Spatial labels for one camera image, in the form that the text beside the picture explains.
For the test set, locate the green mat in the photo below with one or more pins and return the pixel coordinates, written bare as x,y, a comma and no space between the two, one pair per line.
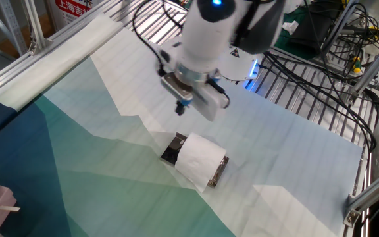
281,46

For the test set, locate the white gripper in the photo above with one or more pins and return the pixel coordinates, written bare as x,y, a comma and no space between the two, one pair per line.
209,102

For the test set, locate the aluminium table edge rail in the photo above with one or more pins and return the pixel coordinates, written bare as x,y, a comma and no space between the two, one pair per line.
61,39

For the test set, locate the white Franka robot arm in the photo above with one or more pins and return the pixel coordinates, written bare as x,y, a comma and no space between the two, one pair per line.
209,36

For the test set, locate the grey slotted shelf post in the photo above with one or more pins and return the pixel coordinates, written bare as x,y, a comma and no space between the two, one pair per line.
12,23

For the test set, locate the chrome toilet paper holder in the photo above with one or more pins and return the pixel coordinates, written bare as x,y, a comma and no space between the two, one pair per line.
173,149

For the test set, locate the aluminium frame post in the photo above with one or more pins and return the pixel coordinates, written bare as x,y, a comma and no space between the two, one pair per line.
35,26
341,26
373,67

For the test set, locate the crumpled white tissue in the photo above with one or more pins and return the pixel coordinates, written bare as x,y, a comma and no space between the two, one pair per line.
289,27

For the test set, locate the yellow green screwdriver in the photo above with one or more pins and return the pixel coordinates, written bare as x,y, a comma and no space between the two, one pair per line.
357,66

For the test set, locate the blue green white tablecloth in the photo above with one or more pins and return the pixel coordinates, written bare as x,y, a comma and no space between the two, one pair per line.
77,138

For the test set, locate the white box red label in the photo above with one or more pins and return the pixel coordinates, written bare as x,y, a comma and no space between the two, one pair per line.
74,8

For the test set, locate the silver wrist camera blue cap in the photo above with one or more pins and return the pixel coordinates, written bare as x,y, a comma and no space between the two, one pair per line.
176,87

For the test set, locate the aluminium frame beam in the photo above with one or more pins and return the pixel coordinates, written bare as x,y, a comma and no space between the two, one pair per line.
377,189

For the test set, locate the black bag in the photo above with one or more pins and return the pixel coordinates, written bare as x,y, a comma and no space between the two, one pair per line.
311,33

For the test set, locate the white toilet paper roll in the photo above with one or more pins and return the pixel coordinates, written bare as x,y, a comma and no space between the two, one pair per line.
199,161

